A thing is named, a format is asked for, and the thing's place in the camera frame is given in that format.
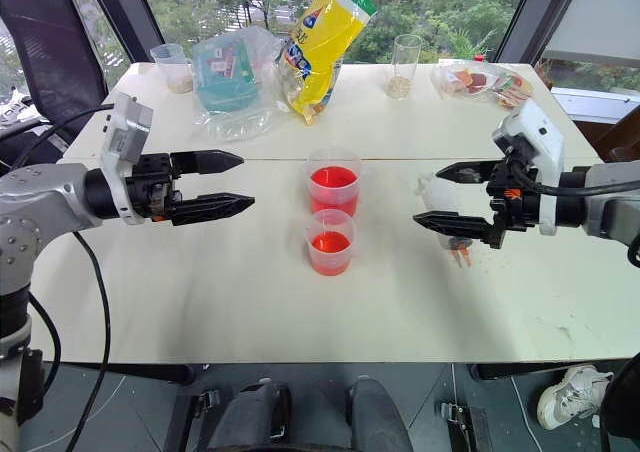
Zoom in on dark rounded left robot leg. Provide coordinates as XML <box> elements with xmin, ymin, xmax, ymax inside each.
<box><xmin>207</xmin><ymin>381</ymin><xmax>292</xmax><ymax>452</ymax></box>

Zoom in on measuring cup with grains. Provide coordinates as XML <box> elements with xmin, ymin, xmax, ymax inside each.
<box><xmin>149</xmin><ymin>43</ymin><xmax>195</xmax><ymax>95</ymax></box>

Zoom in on black mesh office chair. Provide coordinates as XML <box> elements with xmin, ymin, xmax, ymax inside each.
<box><xmin>0</xmin><ymin>0</ymin><xmax>109</xmax><ymax>128</ymax></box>

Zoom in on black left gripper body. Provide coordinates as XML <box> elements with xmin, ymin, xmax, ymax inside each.
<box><xmin>124</xmin><ymin>152</ymin><xmax>187</xmax><ymax>222</ymax></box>

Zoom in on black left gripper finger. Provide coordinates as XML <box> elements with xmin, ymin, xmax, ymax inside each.
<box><xmin>169</xmin><ymin>149</ymin><xmax>246</xmax><ymax>177</ymax></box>
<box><xmin>169</xmin><ymin>192</ymin><xmax>257</xmax><ymax>228</ymax></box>

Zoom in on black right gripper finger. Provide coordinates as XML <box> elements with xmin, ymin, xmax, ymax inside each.
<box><xmin>412</xmin><ymin>211</ymin><xmax>501</xmax><ymax>250</ymax></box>
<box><xmin>434</xmin><ymin>159</ymin><xmax>501</xmax><ymax>185</ymax></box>

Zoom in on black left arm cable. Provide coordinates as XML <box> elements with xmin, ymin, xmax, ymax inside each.
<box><xmin>0</xmin><ymin>102</ymin><xmax>116</xmax><ymax>452</ymax></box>

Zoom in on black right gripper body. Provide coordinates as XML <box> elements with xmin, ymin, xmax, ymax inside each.
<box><xmin>486</xmin><ymin>147</ymin><xmax>542</xmax><ymax>251</ymax></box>

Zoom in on black table leg bracket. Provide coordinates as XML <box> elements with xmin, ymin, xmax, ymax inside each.
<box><xmin>192</xmin><ymin>389</ymin><xmax>222</xmax><ymax>419</ymax></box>
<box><xmin>439</xmin><ymin>400</ymin><xmax>489</xmax><ymax>452</ymax></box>

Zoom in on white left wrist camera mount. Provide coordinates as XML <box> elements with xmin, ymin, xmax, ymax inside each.
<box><xmin>99</xmin><ymin>91</ymin><xmax>154</xmax><ymax>226</ymax></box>

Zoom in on clear bag of toy food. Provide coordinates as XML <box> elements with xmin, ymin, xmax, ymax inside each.
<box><xmin>431</xmin><ymin>60</ymin><xmax>535</xmax><ymax>109</ymax></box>

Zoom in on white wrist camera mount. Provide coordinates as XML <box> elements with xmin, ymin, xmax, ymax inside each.
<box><xmin>491</xmin><ymin>97</ymin><xmax>566</xmax><ymax>236</ymax></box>
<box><xmin>99</xmin><ymin>91</ymin><xmax>154</xmax><ymax>226</ymax></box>

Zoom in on white sneaker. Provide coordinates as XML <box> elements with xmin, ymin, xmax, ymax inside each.
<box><xmin>536</xmin><ymin>364</ymin><xmax>615</xmax><ymax>431</ymax></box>

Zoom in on tall glass with grains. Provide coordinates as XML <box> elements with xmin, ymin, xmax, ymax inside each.
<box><xmin>384</xmin><ymin>34</ymin><xmax>423</xmax><ymax>101</ymax></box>

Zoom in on dark rounded robot leg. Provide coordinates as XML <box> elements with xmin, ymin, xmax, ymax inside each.
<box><xmin>207</xmin><ymin>381</ymin><xmax>292</xmax><ymax>452</ymax></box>
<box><xmin>349</xmin><ymin>377</ymin><xmax>414</xmax><ymax>452</ymax></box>

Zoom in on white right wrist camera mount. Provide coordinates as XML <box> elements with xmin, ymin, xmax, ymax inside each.
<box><xmin>491</xmin><ymin>97</ymin><xmax>566</xmax><ymax>236</ymax></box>

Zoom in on dark rounded right robot leg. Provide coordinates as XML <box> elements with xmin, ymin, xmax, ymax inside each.
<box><xmin>349</xmin><ymin>377</ymin><xmax>414</xmax><ymax>452</ymax></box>

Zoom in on small cup red liquid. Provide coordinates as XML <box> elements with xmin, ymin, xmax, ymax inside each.
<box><xmin>305</xmin><ymin>208</ymin><xmax>356</xmax><ymax>276</ymax></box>

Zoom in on clear bag with green box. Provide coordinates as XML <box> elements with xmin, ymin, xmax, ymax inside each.
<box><xmin>191</xmin><ymin>25</ymin><xmax>285</xmax><ymax>142</ymax></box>

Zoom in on yellow snack bag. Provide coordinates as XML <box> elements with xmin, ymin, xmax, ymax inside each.
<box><xmin>277</xmin><ymin>0</ymin><xmax>379</xmax><ymax>127</ymax></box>

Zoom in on large cup red liquid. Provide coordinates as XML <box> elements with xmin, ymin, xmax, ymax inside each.
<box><xmin>305</xmin><ymin>146</ymin><xmax>362</xmax><ymax>219</ymax></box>

